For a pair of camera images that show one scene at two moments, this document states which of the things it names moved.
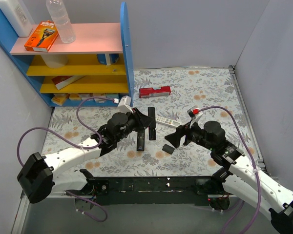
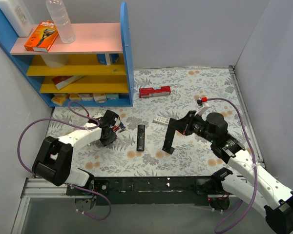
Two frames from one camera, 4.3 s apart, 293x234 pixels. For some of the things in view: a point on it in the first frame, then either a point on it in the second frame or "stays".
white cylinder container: [54, 61] stays
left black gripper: [136, 120] to [110, 127]
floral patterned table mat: [178, 117] stays
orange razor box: [43, 38] stays
